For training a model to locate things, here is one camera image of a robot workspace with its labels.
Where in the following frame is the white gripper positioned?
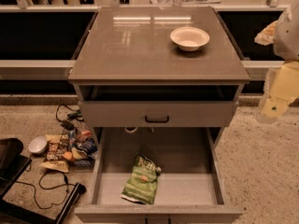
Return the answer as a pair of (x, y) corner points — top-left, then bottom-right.
(254, 0), (299, 123)

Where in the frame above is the green jalapeno chip bag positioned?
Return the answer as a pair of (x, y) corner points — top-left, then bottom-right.
(121, 154), (162, 204)

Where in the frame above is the white bowl on counter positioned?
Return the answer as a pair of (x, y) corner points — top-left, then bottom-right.
(170, 27), (209, 51)

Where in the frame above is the grey drawer cabinet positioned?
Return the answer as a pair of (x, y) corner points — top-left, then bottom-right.
(67, 6), (251, 224)

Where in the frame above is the open grey middle drawer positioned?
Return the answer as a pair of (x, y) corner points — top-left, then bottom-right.
(75, 127), (242, 224)

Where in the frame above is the closed grey top drawer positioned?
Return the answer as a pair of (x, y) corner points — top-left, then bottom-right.
(78, 101), (238, 127)

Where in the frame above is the blue snack bag on floor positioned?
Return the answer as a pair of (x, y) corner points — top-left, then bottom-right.
(72, 137), (98, 167)

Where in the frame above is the brown snack bag on floor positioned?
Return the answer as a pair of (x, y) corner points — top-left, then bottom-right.
(40, 134), (69, 173)

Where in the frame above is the black power adapter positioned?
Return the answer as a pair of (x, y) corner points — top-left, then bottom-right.
(61, 119), (75, 131)

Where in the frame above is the orange fruit on floor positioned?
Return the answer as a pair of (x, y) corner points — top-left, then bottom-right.
(63, 151), (75, 162)

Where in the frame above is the white bowl on floor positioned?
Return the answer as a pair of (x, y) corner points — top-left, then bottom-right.
(28, 135), (47, 154)

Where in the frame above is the black cable on floor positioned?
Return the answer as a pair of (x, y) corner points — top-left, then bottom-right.
(14, 168), (78, 211)

